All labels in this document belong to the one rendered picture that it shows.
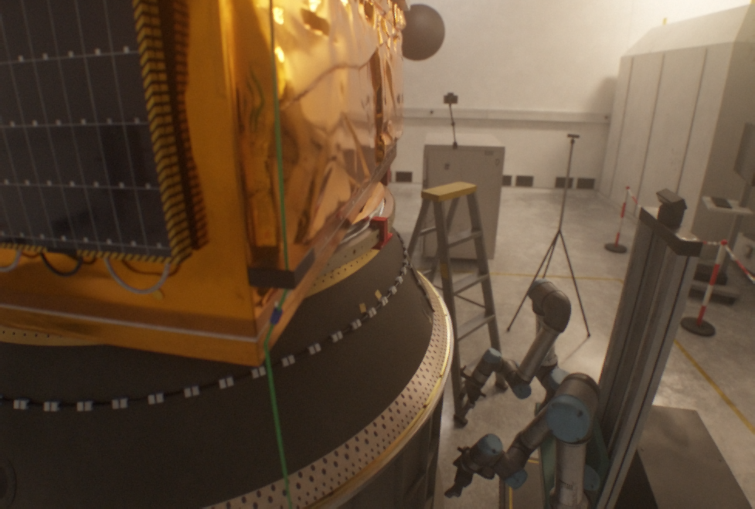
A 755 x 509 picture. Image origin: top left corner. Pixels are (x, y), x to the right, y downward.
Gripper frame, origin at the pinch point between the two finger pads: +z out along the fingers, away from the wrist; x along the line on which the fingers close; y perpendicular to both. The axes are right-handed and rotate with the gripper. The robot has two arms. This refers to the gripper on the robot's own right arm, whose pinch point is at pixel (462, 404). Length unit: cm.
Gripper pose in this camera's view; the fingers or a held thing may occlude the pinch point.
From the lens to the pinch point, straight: 208.5
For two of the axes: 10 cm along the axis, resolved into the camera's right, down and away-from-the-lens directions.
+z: -4.1, 8.8, 2.4
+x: 1.3, -2.1, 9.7
